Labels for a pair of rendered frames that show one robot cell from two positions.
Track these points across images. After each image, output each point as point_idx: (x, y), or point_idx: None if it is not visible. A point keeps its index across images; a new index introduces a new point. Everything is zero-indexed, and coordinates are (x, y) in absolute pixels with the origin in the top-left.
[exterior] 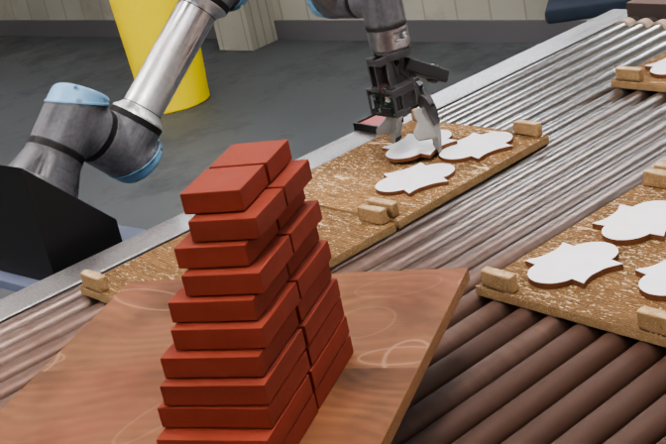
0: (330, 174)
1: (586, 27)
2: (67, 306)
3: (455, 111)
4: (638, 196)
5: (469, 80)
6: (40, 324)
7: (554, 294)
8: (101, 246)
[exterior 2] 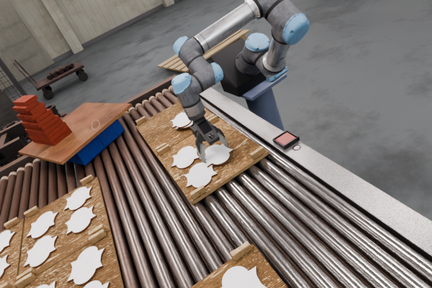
0: None
1: None
2: None
3: (287, 170)
4: (99, 224)
5: (344, 174)
6: None
7: (72, 193)
8: (233, 91)
